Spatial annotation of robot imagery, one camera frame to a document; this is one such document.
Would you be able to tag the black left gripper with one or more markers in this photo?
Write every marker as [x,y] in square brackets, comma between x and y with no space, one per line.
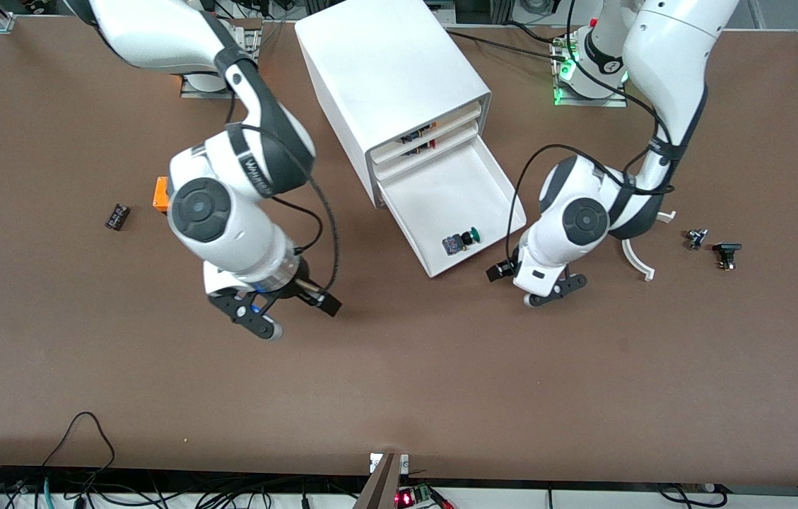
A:
[502,269]

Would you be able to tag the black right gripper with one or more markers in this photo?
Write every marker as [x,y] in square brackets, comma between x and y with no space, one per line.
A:
[297,285]

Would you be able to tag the green push button switch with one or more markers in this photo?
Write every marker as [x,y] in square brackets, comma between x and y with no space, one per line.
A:
[454,245]

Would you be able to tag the white plastic drawer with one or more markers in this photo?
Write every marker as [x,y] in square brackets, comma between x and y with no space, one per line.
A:
[455,138]
[455,121]
[441,198]

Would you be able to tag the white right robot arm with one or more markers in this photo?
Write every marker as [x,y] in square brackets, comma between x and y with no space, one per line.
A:
[229,219]

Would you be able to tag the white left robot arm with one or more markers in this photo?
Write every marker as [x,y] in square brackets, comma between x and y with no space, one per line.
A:
[667,56]

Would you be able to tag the white drawer cabinet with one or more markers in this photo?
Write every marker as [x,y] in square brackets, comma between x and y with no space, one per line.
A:
[384,63]

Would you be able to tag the small dark electronic part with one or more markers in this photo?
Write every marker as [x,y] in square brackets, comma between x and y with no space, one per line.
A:
[418,148]
[416,133]

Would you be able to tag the small grey metal component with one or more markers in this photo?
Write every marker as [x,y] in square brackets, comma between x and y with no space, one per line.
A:
[695,239]

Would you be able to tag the orange box with black base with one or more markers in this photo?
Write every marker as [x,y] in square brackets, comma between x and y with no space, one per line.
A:
[160,194]

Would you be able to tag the circuit board with red light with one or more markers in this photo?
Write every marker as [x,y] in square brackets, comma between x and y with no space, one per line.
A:
[406,498]

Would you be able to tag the dark cylindrical capacitor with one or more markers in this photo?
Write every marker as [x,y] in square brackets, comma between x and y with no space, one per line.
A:
[116,217]

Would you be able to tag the white curved plastic bracket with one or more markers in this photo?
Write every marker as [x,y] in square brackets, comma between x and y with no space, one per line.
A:
[635,261]

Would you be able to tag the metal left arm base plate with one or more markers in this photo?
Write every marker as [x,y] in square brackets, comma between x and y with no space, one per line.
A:
[589,102]

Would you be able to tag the metal post with white brackets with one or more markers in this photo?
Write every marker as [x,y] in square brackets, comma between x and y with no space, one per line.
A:
[381,488]

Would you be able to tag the small black switch component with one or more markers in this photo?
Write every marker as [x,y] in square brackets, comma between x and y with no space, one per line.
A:
[726,249]

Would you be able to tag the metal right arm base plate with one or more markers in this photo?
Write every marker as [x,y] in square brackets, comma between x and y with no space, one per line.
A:
[194,88]

